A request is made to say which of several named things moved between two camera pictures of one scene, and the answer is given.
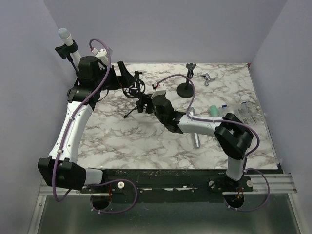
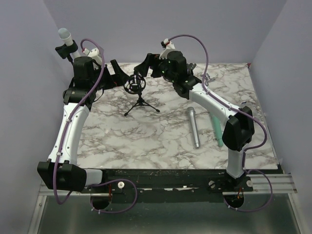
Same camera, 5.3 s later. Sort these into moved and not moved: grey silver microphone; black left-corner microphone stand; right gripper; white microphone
Moved: right gripper
Not moved: white microphone; grey silver microphone; black left-corner microphone stand
